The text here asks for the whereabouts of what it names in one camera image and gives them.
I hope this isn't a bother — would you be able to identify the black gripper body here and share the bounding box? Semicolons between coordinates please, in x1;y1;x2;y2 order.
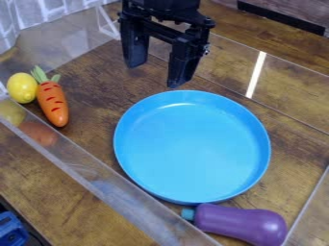
117;0;213;40

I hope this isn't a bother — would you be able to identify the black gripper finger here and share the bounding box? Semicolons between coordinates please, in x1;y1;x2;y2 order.
118;19;148;68
167;32;209;88

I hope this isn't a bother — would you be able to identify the orange toy carrot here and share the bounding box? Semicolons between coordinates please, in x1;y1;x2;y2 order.
30;65;69;127

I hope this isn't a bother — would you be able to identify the round blue tray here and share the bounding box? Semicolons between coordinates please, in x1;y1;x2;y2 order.
113;90;271;205

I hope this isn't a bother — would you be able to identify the white mesh curtain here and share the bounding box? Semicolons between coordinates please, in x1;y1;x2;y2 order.
0;0;117;54

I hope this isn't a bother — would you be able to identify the yellow toy lemon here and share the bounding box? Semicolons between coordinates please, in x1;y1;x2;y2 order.
6;72;37;104

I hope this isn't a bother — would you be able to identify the purple toy eggplant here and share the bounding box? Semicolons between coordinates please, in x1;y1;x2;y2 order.
180;204;287;246

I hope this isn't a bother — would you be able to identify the blue device corner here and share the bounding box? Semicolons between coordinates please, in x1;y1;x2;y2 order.
0;211;27;246

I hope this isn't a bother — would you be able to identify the clear acrylic barrier wall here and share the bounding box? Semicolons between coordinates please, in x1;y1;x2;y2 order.
0;3;329;246

